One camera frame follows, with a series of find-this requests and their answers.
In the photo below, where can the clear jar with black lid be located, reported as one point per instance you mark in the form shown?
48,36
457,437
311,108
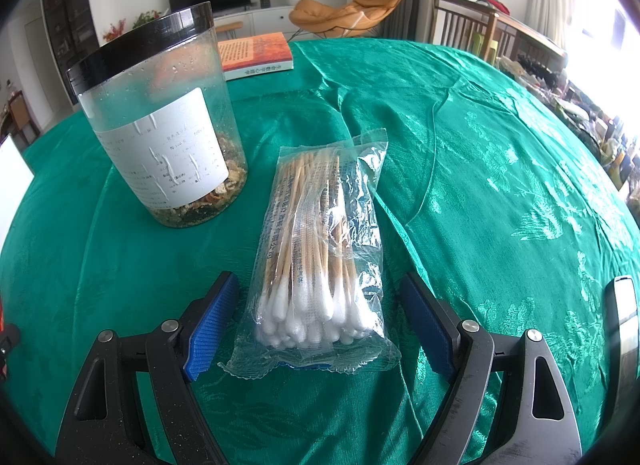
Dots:
165,145

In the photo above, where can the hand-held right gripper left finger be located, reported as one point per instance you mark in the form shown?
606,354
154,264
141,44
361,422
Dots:
210,330

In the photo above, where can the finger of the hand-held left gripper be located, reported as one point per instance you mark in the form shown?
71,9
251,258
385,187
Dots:
7,350

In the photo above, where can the green tablecloth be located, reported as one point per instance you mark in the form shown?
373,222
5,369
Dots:
475,195

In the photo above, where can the potted plant with red box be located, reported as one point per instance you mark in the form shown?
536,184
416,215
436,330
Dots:
145,19

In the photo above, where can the wooden slatted chair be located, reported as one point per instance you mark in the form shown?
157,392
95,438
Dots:
460,25

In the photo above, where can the red flower arrangement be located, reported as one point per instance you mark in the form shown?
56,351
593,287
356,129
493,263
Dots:
114,30

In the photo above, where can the orange book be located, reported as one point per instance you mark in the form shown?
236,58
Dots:
255,55

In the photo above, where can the wooden bench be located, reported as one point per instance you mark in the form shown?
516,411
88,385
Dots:
230,26

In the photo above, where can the cotton swab bag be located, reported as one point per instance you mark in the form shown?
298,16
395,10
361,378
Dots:
315,255

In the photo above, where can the pile of assorted clutter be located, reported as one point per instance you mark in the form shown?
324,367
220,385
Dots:
590,120

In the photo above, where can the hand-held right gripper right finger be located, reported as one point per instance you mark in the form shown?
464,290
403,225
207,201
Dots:
427,330

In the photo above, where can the white tv cabinet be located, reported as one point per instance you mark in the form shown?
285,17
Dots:
270,20

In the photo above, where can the smartphone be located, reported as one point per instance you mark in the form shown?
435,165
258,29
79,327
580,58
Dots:
625,325

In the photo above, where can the white storage box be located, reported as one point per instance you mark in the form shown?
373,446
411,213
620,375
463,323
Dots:
12,185

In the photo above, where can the wooden dining chair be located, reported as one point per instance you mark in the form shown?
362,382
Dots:
20,115

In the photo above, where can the dark bookshelf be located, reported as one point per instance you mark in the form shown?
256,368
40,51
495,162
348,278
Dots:
67,15

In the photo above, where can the orange lounge chair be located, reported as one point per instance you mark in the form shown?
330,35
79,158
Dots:
350,10

